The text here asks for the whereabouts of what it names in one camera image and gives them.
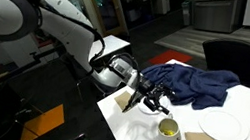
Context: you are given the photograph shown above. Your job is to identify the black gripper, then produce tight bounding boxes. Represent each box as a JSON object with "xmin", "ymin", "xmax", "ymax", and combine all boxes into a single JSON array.
[{"xmin": 131, "ymin": 73, "xmax": 179, "ymax": 117}]

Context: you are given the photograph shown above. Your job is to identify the small white plate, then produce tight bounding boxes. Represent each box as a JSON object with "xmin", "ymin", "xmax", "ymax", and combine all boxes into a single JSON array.
[{"xmin": 135, "ymin": 92, "xmax": 171, "ymax": 118}]

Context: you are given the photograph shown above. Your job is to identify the dark blue cloth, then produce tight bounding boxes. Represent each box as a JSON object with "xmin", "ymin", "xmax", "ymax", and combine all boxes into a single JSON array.
[{"xmin": 135, "ymin": 57, "xmax": 243, "ymax": 117}]

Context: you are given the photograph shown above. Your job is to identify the brown cardboard piece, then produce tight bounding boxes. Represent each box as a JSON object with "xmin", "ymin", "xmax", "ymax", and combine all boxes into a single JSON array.
[{"xmin": 112, "ymin": 88, "xmax": 135, "ymax": 112}]

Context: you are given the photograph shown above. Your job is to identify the large white plate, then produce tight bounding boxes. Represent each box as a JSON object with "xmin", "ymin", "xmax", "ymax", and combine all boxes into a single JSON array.
[{"xmin": 194, "ymin": 106, "xmax": 250, "ymax": 140}]

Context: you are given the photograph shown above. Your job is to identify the black padded chair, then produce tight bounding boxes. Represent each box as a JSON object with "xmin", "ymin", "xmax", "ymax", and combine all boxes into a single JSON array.
[{"xmin": 195, "ymin": 34, "xmax": 250, "ymax": 90}]

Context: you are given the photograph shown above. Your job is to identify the grey trash bin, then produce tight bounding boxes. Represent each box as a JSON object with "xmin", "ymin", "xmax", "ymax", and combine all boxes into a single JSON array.
[{"xmin": 178, "ymin": 0, "xmax": 197, "ymax": 28}]

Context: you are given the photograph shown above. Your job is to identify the stainless steel appliance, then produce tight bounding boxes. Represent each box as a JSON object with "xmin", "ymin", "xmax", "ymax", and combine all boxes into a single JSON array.
[{"xmin": 189, "ymin": 0, "xmax": 240, "ymax": 37}]

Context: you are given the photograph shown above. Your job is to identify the white pedestal table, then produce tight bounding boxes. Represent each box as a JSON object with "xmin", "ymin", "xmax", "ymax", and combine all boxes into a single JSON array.
[{"xmin": 87, "ymin": 31, "xmax": 135, "ymax": 69}]

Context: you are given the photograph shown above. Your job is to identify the wooden door frame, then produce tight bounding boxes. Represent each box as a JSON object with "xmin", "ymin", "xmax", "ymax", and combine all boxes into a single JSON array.
[{"xmin": 72, "ymin": 0, "xmax": 134, "ymax": 42}]

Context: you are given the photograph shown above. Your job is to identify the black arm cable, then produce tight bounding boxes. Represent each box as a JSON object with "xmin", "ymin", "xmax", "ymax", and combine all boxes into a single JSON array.
[{"xmin": 0, "ymin": 0, "xmax": 116, "ymax": 75}]

